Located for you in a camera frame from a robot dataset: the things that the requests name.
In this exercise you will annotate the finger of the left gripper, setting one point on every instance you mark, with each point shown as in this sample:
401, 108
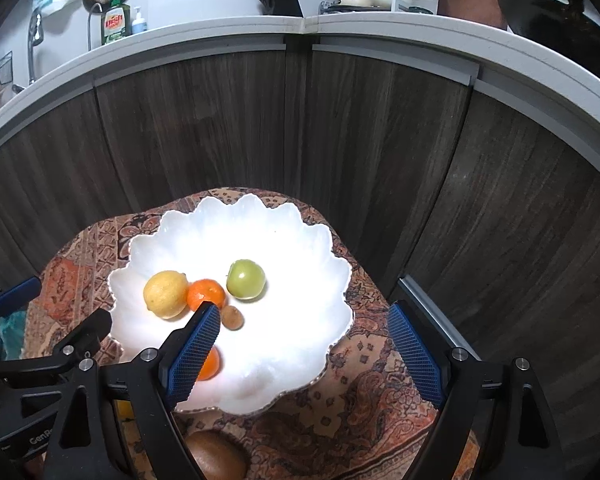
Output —
86, 338
19, 296

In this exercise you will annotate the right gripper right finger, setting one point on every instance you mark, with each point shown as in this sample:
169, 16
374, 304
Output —
521, 440

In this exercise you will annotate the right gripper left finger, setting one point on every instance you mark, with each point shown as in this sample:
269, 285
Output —
154, 382

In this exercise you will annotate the brown kiwi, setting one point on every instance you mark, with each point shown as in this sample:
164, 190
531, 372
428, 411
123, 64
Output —
217, 457

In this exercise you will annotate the small tan longan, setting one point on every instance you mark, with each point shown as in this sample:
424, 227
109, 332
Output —
232, 318

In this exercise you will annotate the chrome kitchen faucet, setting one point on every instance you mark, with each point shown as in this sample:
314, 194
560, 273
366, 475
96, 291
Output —
35, 38

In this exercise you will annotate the teal glass object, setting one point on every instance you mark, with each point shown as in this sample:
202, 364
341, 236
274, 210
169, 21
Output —
12, 331

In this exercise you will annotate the yellow mango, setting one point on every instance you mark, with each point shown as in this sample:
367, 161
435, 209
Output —
124, 410

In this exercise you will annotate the yellow lemon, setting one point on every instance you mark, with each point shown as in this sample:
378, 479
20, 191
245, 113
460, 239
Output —
165, 294

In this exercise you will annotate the large orange tangerine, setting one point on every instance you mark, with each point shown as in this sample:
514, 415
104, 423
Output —
212, 365

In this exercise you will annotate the patterned paisley tablecloth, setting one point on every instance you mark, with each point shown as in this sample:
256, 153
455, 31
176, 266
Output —
363, 420

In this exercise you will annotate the small orange tangerine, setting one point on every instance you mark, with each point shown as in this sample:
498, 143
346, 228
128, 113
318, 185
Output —
205, 290

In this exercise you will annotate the green apple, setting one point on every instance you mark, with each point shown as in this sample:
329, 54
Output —
246, 280

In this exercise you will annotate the white scalloped fruit bowl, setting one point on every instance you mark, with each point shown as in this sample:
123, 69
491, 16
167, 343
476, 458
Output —
275, 343

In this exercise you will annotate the green dish soap bottle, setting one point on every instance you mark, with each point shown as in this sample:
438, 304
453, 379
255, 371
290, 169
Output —
116, 23

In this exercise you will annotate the white hand soap bottle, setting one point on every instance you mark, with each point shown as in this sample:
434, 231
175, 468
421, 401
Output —
139, 24

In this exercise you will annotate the black wok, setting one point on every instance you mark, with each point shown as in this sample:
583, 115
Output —
557, 26

